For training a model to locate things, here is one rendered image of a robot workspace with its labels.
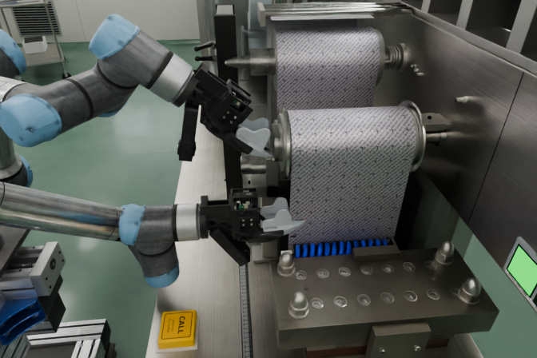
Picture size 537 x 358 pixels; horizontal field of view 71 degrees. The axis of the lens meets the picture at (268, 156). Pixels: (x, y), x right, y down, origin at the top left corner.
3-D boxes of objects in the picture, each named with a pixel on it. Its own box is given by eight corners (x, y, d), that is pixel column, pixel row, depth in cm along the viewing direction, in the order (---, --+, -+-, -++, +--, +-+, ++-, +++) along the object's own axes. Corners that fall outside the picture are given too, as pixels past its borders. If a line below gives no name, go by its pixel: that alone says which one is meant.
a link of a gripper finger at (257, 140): (288, 147, 70) (249, 118, 66) (268, 168, 72) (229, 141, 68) (287, 139, 72) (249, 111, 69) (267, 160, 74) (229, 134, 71)
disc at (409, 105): (386, 149, 87) (398, 89, 79) (388, 149, 87) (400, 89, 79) (413, 187, 75) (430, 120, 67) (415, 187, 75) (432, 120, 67)
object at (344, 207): (288, 246, 82) (290, 177, 73) (391, 239, 84) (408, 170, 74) (288, 248, 82) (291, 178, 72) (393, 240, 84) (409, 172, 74)
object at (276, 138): (272, 118, 72) (274, 157, 70) (282, 118, 72) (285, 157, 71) (269, 130, 79) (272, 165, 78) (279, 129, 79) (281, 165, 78)
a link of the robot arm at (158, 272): (165, 249, 90) (158, 214, 84) (188, 279, 83) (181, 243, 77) (133, 265, 86) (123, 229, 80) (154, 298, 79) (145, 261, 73)
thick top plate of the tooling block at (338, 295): (269, 279, 81) (269, 259, 78) (447, 265, 84) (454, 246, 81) (278, 350, 67) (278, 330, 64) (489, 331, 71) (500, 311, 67)
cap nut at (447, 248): (431, 252, 80) (435, 236, 77) (447, 251, 80) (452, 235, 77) (439, 265, 76) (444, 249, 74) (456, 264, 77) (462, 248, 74)
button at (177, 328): (164, 318, 81) (162, 311, 79) (196, 316, 81) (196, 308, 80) (159, 349, 75) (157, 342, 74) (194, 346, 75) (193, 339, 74)
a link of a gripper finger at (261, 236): (284, 236, 74) (239, 238, 73) (284, 241, 75) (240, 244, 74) (281, 220, 78) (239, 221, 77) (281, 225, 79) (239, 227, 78)
